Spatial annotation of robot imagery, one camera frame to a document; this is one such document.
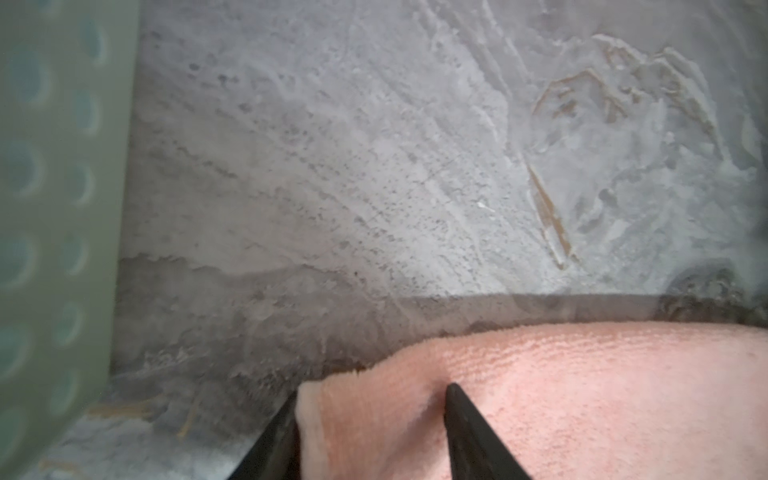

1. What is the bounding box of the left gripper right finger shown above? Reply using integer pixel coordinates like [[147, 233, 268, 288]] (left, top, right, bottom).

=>
[[444, 383, 532, 480]]

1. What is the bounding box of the pink towel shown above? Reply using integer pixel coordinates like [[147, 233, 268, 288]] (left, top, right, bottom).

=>
[[296, 322, 767, 479]]

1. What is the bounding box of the mint green plastic basket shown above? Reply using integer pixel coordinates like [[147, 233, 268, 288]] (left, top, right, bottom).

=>
[[1, 1, 140, 479]]

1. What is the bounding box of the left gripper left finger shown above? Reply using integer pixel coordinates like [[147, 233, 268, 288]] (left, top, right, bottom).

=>
[[228, 391, 300, 480]]

